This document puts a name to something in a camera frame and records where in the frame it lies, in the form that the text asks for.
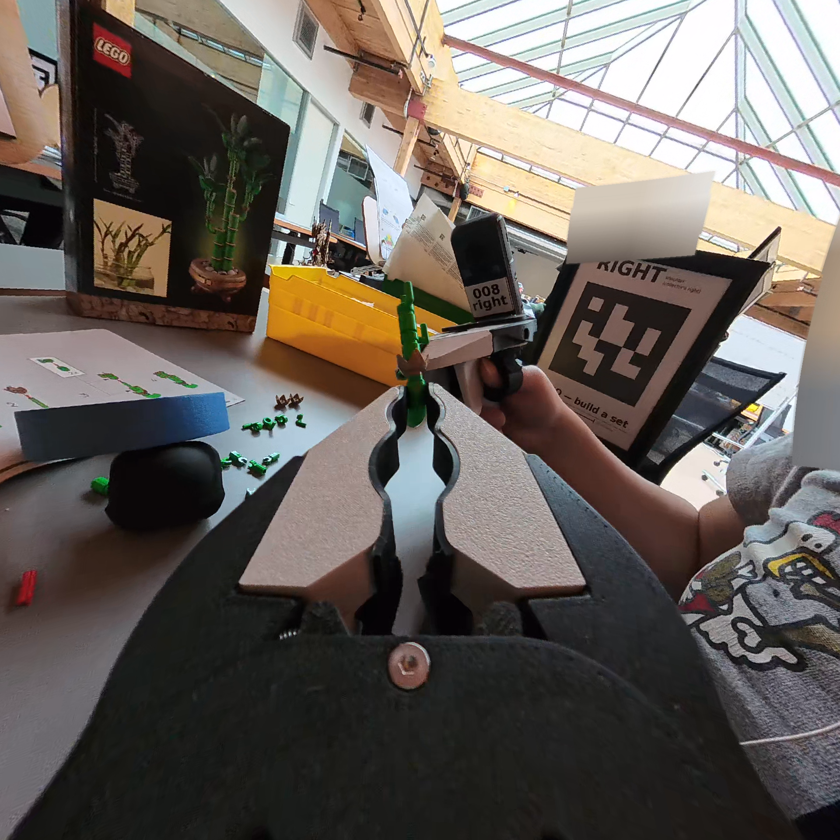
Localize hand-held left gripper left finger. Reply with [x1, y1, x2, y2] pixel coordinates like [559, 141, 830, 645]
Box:
[238, 386, 406, 636]

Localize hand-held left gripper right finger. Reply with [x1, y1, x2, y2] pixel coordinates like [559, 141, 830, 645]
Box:
[419, 382, 588, 636]

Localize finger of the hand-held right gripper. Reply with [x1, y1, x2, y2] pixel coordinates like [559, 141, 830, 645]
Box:
[417, 327, 496, 376]

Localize green lego bamboo stalk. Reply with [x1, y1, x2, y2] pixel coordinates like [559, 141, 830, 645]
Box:
[394, 281, 432, 429]

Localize person's right forearm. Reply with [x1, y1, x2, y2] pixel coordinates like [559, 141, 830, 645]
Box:
[525, 416, 746, 601]

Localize pile of green lego pieces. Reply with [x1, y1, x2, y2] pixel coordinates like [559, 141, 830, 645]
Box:
[220, 412, 308, 478]

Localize lego instruction booklet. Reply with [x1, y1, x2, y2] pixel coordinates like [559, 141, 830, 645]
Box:
[0, 328, 245, 475]

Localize black lego box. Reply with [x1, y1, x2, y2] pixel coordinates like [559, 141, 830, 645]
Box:
[58, 0, 291, 333]

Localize person's right hand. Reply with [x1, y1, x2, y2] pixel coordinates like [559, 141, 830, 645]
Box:
[478, 360, 575, 455]

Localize dark green flat plate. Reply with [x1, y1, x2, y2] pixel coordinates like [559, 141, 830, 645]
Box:
[379, 277, 475, 327]

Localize white folded paper sheets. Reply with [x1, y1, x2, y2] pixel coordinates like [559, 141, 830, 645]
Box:
[382, 192, 475, 314]

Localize black framed marker sign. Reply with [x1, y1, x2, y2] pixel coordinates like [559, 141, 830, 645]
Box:
[530, 226, 785, 475]

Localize yellow plastic bin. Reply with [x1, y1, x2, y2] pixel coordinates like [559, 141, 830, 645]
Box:
[266, 264, 475, 388]

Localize black rounded case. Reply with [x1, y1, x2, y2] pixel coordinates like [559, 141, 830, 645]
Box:
[104, 440, 226, 530]

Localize white document stand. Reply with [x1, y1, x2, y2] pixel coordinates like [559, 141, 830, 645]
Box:
[0, 0, 64, 166]
[363, 147, 414, 263]

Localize black mesh chair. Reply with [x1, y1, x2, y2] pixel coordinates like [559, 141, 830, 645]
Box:
[640, 356, 786, 485]

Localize grey printed shirt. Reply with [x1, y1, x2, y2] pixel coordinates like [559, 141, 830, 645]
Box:
[678, 433, 840, 824]

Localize white cord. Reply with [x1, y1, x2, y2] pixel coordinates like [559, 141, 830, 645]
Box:
[738, 724, 840, 747]

